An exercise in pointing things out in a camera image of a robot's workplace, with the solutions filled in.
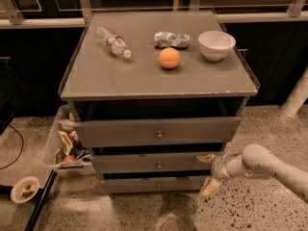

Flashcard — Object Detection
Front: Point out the grey drawer cabinet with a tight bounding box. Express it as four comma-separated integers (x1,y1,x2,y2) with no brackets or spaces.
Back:
59,12,260,181

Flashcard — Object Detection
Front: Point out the white ceramic bowl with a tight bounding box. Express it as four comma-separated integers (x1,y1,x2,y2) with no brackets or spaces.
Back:
198,31,236,62

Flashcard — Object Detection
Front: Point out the clear plastic storage bin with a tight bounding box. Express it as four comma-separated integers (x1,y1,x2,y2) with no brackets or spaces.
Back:
43,105,94,177

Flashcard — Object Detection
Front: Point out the black floor cable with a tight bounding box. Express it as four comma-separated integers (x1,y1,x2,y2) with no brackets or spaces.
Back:
0,120,25,171

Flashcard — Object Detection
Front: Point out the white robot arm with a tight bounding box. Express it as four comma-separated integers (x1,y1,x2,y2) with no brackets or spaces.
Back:
197,144,308,203

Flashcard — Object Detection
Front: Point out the grey top drawer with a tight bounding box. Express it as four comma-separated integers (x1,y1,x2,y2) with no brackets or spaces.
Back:
74,116,241,147

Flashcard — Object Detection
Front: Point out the grey drawer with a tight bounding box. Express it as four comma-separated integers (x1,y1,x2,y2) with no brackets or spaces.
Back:
102,176,205,193
74,116,241,147
91,152,211,173

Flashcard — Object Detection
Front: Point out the metal railing frame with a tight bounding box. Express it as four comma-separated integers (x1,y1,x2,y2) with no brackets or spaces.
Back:
0,0,308,28

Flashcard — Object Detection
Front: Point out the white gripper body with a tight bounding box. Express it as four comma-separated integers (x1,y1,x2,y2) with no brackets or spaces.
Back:
211,154,231,181

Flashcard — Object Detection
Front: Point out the white cylindrical post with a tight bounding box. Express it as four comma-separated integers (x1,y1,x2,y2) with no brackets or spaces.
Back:
281,67,308,117

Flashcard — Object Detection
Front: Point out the black floor bar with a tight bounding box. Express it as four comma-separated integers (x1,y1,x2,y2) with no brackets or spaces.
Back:
24,170,58,231

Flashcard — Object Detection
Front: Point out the orange fruit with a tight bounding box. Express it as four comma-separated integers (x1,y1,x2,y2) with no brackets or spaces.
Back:
159,47,180,69

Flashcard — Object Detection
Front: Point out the clear plastic water bottle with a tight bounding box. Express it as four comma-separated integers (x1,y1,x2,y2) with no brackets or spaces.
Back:
95,26,132,59

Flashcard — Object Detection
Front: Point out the white plate with leftovers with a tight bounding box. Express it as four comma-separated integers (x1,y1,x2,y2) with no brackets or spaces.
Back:
11,176,39,204

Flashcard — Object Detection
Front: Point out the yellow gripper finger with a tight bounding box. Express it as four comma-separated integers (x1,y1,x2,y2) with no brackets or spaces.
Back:
200,177,220,196
197,154,216,165

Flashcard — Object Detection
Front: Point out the grey bottom drawer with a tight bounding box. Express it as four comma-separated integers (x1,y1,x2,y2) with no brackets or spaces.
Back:
102,176,205,193

